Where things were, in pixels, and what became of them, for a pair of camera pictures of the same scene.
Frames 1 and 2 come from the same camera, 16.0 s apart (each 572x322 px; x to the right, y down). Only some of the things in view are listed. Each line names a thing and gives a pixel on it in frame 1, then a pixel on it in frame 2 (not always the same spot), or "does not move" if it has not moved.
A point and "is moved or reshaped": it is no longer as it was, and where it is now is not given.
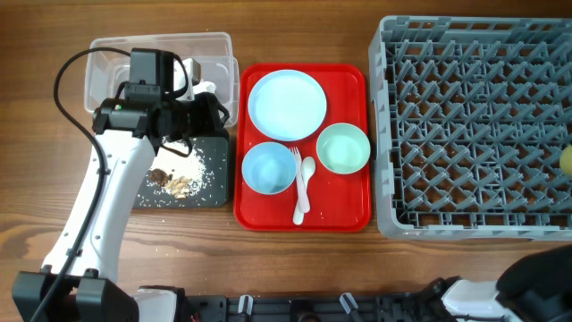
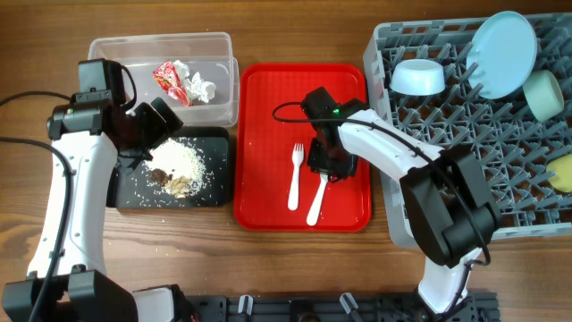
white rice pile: (191, 167) does not move
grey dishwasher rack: (470, 116) does not move
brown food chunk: (159, 176) does not move
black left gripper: (211, 121) -> (158, 126)
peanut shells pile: (179, 187) does not move
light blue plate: (287, 105) -> (500, 55)
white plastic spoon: (307, 168) -> (312, 216)
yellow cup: (566, 160) is moved or reshaped
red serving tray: (337, 201) does not move
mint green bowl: (343, 148) is moved or reshaped
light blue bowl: (268, 168) -> (417, 77)
